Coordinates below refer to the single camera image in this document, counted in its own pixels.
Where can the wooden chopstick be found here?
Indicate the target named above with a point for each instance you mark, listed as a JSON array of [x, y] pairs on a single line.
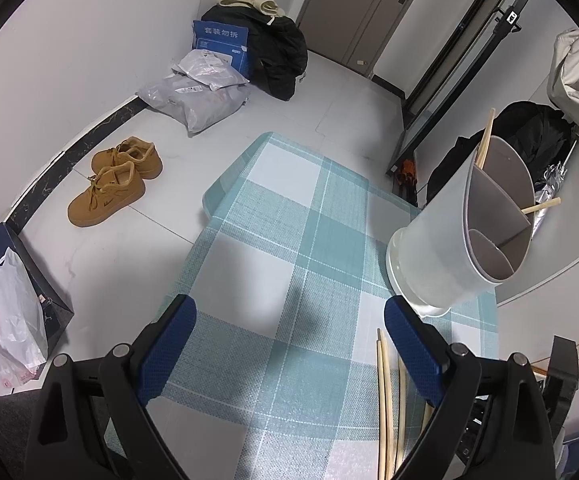
[[539, 206], [402, 400], [387, 410], [380, 385], [427, 420], [485, 135]]

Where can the white plastic bag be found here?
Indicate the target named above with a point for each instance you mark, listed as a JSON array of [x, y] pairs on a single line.
[[4, 320]]

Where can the black bag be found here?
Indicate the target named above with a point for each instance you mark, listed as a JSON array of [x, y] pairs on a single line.
[[274, 50]]

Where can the white utensil holder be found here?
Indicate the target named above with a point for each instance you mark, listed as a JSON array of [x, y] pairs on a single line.
[[434, 260]]

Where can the grey cloth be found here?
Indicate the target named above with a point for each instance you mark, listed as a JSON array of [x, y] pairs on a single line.
[[4, 435]]

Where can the black door frame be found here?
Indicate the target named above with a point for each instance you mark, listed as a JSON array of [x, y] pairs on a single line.
[[449, 60]]

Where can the silver folded umbrella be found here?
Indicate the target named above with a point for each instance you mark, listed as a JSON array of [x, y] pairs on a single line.
[[549, 180]]

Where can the white parcel bag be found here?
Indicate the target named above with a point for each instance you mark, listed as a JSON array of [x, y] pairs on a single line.
[[204, 67]]

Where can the grey parcel bag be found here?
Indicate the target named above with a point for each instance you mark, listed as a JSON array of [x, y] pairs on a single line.
[[194, 105]]

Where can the beige cloth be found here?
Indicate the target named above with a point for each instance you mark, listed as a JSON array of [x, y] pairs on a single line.
[[249, 2]]

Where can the blue cardboard box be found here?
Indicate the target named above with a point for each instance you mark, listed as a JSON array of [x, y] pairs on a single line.
[[219, 40]]

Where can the black hanging backpack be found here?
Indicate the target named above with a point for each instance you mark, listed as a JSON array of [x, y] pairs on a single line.
[[519, 125]]

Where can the teal checked table mat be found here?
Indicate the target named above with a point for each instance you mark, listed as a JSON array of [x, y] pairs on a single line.
[[279, 260]]

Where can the dark blue paper bag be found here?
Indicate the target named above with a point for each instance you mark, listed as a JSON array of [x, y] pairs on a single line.
[[39, 290]]

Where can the grey door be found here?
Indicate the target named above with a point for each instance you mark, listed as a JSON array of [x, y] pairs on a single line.
[[349, 10]]

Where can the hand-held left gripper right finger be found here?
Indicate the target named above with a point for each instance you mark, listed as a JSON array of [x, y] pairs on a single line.
[[414, 355]]

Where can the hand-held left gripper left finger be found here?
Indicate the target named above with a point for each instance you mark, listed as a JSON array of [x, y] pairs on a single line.
[[164, 355]]

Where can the orange black tool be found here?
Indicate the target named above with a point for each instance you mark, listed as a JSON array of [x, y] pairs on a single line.
[[408, 175]]

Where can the white wardrobe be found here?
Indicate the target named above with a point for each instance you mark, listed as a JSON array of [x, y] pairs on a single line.
[[569, 310]]

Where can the tan shoe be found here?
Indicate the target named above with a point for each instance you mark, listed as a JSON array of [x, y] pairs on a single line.
[[129, 157], [104, 195]]

